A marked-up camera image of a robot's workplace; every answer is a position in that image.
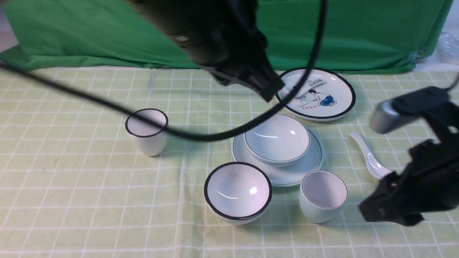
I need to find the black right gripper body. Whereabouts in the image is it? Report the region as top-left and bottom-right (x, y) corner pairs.
(359, 86), (459, 227)

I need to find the white ceramic soup spoon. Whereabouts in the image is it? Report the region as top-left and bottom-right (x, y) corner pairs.
(350, 132), (392, 181)

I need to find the pale green shallow bowl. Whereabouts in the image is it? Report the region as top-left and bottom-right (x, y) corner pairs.
(243, 114), (311, 166)

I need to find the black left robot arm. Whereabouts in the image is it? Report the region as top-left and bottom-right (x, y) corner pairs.
(129, 0), (284, 101)

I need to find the pale green cup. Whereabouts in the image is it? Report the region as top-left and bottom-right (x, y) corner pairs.
(299, 170), (349, 224)

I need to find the small metal clip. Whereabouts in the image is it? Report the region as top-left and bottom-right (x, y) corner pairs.
(407, 51), (425, 65)

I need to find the black-rimmed illustrated plate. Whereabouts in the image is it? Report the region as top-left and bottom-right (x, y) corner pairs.
(285, 69), (357, 122)

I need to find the pale green plain plate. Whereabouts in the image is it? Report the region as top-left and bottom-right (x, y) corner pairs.
(232, 127), (325, 187)

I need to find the clear plastic bag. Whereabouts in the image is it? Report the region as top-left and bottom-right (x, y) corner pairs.
(437, 32), (459, 65)

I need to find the green backdrop cloth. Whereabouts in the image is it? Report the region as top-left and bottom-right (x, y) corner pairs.
(1, 0), (453, 73)

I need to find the white bowl black rim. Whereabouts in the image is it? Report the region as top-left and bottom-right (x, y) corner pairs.
(203, 162), (273, 225)

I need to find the white cup black rim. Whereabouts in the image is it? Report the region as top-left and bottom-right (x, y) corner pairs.
(125, 108), (169, 157)

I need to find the green checkered tablecloth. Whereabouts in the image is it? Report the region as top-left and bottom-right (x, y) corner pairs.
(0, 71), (458, 258)

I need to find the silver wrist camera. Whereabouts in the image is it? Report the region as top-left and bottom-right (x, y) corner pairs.
(369, 99), (418, 134)

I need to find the black cable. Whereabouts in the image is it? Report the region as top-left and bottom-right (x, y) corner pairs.
(0, 0), (327, 142)

